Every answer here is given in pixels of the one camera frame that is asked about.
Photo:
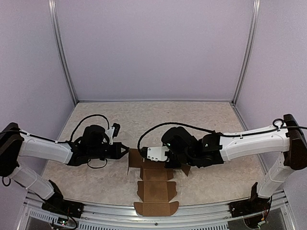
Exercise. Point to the left aluminium frame post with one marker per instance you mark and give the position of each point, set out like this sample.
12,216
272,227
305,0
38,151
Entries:
60,48

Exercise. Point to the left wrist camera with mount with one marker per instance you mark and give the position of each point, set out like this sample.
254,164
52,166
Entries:
112,132

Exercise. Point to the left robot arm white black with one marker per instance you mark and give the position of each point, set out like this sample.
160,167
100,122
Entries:
16,143

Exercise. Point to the aluminium frame post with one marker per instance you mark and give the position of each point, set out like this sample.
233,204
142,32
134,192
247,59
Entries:
248,51
60,48

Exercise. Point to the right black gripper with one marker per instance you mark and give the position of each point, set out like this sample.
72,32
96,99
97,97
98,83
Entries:
168,166

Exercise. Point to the front aluminium rail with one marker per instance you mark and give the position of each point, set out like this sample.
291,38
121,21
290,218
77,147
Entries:
215,216

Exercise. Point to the right aluminium frame post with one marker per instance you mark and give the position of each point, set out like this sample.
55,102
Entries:
248,51

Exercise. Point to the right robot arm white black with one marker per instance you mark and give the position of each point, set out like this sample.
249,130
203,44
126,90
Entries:
284,136

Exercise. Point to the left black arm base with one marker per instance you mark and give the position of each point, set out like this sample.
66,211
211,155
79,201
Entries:
57,204

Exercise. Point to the brown cardboard paper box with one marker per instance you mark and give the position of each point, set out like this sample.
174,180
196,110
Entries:
155,187

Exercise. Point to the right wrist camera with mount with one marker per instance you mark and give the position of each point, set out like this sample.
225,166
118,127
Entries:
155,153

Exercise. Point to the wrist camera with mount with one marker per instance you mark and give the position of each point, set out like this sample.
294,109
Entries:
112,132
155,153

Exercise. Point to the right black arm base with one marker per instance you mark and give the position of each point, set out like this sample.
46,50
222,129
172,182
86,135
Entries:
251,205

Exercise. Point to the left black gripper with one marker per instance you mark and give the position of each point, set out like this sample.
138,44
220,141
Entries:
117,155

